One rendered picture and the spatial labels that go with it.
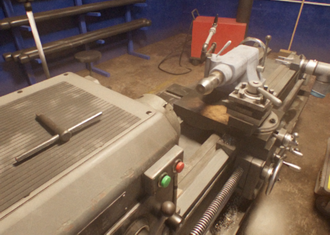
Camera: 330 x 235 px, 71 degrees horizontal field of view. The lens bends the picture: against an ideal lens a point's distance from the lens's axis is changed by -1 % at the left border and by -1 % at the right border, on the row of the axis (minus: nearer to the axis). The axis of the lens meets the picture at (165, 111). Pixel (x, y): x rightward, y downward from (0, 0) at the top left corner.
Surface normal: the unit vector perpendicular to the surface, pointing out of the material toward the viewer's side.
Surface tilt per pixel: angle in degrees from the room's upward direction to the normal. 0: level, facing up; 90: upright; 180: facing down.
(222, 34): 90
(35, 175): 0
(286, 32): 90
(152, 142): 45
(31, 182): 0
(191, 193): 36
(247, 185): 90
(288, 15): 90
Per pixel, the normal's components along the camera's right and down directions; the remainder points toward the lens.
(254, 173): -0.62, 0.43
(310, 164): 0.00, -0.83
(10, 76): 0.79, 0.34
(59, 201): 0.55, -0.35
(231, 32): -0.32, 0.52
